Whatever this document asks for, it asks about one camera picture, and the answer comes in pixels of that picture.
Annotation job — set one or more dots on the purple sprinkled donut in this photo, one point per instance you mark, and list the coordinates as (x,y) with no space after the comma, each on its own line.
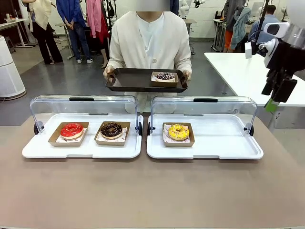
(165,76)

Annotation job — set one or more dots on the red glazed donut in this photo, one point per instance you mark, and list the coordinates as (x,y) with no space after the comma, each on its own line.
(66,142)
(71,131)

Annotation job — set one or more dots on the person's left forearm cream sleeve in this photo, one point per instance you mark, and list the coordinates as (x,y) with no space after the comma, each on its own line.
(183,59)

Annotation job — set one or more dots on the dark brown serving tray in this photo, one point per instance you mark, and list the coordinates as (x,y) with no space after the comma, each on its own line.
(133,81)

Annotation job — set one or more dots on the person's right hand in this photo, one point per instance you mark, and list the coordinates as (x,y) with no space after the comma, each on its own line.
(107,71)

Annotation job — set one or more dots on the person's left hand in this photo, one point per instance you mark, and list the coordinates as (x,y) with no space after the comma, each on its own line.
(187,74)

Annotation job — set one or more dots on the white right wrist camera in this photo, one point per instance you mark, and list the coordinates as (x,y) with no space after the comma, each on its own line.
(248,50)

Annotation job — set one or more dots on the white air purifier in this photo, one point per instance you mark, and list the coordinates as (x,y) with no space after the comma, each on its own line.
(9,71)

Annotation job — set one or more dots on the person in grey with orange shorts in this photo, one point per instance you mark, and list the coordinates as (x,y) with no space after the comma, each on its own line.
(230,19)

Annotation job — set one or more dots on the grey background table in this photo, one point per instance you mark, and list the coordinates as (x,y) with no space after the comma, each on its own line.
(63,25)

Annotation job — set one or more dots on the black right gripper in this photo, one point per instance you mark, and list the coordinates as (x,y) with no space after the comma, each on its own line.
(289,57)

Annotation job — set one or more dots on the chocolate sprinkled donut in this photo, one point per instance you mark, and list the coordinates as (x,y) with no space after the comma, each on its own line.
(111,130)

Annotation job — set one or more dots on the hanging teal jacket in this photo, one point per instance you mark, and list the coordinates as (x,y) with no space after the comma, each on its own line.
(239,26)

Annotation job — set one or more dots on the person's right forearm cream sleeve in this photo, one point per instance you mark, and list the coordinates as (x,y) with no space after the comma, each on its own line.
(115,59)

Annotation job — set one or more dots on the white display tray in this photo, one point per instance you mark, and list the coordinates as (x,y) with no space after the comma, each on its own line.
(214,143)
(114,150)

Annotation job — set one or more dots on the white-topped background desk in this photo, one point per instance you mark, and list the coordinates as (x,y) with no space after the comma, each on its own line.
(12,23)

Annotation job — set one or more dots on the clear plastic display lid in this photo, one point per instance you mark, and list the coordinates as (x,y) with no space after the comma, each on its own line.
(205,106)
(81,105)

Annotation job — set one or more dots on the person in cream cardigan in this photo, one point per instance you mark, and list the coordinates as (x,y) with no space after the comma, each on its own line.
(149,45)

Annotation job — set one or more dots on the yellow sprinkled donut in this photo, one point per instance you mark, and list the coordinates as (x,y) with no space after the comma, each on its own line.
(178,132)
(178,143)

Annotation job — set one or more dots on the large white table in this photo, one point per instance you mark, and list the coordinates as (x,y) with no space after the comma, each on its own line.
(236,71)

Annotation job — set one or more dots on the person in light blue shirt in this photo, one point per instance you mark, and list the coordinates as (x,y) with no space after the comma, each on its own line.
(270,19)

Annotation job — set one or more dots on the person in cream top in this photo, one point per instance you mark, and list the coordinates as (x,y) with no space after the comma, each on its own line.
(43,23)

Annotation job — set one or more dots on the person in blue jacket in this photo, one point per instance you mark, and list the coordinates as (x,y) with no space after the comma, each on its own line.
(74,14)

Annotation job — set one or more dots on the grey-topped background desk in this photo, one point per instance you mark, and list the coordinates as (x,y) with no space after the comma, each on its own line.
(190,22)

